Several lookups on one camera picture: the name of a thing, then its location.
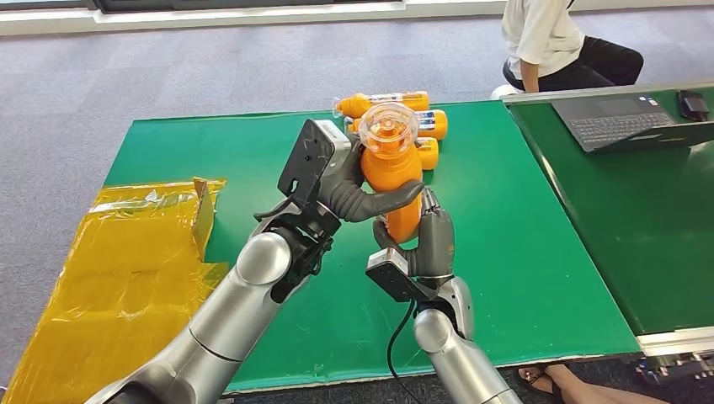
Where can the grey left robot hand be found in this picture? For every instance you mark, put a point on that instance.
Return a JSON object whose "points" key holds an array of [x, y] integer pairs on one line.
{"points": [[346, 195]]}

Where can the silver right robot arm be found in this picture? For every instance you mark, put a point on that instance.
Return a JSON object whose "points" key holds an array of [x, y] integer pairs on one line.
{"points": [[457, 357]]}

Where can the white stool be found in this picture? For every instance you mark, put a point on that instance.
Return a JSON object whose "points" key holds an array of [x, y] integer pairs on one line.
{"points": [[504, 92]]}

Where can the black power adapter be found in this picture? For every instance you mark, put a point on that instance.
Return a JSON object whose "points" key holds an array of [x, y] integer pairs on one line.
{"points": [[693, 105]]}

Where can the black metal table bracket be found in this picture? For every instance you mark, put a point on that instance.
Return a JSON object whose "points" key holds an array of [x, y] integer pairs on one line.
{"points": [[675, 368]]}

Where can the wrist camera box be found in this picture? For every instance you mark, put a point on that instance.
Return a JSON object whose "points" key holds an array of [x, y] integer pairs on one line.
{"points": [[393, 274], [309, 159]]}

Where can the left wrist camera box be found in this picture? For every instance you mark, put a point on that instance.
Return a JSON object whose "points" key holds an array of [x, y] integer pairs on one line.
{"points": [[309, 159]]}

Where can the orange detergent bottle blue label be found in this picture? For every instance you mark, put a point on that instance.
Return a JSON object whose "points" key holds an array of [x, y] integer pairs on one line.
{"points": [[435, 125]]}

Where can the orange detergent bottle clear cap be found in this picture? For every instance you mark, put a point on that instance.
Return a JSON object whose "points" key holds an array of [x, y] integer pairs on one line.
{"points": [[428, 155], [390, 167], [351, 105]]}

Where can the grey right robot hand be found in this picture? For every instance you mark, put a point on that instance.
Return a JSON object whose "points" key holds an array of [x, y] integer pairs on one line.
{"points": [[438, 245]]}

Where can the yellow taped cardboard box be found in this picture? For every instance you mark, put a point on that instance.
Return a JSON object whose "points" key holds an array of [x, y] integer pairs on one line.
{"points": [[117, 279]]}

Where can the person's foot in sandal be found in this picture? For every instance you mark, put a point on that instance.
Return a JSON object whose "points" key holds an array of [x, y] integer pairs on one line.
{"points": [[574, 387]]}

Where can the dark grey laptop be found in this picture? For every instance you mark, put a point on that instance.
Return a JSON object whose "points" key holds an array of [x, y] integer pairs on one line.
{"points": [[613, 121]]}

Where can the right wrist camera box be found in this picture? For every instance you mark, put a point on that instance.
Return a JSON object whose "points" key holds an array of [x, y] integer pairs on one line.
{"points": [[393, 274]]}

